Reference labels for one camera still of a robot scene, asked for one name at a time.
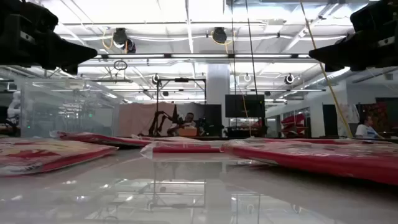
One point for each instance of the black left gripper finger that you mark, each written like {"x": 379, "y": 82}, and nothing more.
{"x": 70, "y": 70}
{"x": 68, "y": 53}

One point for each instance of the red popcorn bag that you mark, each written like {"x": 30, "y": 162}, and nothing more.
{"x": 311, "y": 158}
{"x": 186, "y": 148}
{"x": 168, "y": 137}
{"x": 102, "y": 139}
{"x": 46, "y": 155}

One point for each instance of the black background robot arm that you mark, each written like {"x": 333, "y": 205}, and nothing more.
{"x": 154, "y": 126}

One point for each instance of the clear plastic storage bin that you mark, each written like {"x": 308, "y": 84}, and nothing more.
{"x": 68, "y": 105}

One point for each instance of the white patterned hanging cloth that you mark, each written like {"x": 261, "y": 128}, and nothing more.
{"x": 349, "y": 115}

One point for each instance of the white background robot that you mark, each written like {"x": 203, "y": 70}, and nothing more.
{"x": 14, "y": 105}

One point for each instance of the dark red patterned hanging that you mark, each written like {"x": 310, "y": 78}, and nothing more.
{"x": 377, "y": 112}

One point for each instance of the person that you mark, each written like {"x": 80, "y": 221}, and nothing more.
{"x": 186, "y": 123}
{"x": 367, "y": 130}

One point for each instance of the pink hanging curtain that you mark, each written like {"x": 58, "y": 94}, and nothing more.
{"x": 136, "y": 118}

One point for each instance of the black monitor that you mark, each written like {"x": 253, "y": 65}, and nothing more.
{"x": 239, "y": 105}

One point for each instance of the black standing panel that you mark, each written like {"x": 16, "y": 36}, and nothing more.
{"x": 213, "y": 118}

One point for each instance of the grey hanging curtain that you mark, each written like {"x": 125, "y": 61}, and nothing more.
{"x": 192, "y": 109}

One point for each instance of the orange cardboard box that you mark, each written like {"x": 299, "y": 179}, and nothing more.
{"x": 188, "y": 132}

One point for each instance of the silver ceiling duct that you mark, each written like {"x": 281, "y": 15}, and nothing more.
{"x": 332, "y": 77}

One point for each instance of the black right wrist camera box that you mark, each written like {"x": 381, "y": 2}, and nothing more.
{"x": 376, "y": 15}

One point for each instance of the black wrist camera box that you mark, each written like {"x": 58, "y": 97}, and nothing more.
{"x": 34, "y": 14}
{"x": 376, "y": 15}

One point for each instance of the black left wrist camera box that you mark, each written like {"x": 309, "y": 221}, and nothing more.
{"x": 34, "y": 14}

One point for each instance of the black background station frame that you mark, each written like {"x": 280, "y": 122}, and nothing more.
{"x": 181, "y": 80}

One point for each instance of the black aluminium table frame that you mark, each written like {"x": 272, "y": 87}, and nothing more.
{"x": 214, "y": 137}

